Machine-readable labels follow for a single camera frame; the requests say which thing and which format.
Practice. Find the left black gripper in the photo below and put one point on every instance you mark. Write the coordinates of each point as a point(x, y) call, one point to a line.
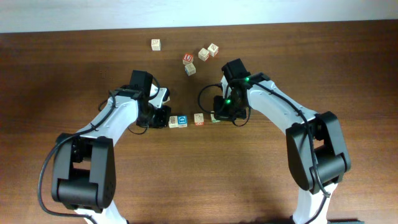
point(163, 120)

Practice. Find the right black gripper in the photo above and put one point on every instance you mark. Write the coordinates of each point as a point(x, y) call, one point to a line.
point(221, 114)

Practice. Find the wooden block red drawing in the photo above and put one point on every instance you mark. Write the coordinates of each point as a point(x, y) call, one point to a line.
point(173, 121)

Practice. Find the blue D wooden block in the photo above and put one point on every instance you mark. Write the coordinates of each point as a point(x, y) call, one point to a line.
point(182, 121)

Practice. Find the wooden block red picture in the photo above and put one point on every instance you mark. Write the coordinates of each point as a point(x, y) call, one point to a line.
point(199, 119)

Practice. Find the red E wooden block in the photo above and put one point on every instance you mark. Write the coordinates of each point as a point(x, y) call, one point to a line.
point(213, 119)

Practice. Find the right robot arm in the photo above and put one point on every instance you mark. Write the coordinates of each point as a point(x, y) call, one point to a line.
point(316, 150)

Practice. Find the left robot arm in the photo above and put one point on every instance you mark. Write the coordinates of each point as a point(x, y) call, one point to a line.
point(84, 171)

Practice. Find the wooden block beside top right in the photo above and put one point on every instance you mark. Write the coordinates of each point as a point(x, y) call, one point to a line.
point(203, 54)

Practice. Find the red U wooden block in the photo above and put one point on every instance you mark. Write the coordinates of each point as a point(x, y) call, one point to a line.
point(187, 59)

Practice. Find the plain wooden block far left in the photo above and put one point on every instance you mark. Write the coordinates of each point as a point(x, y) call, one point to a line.
point(156, 44)

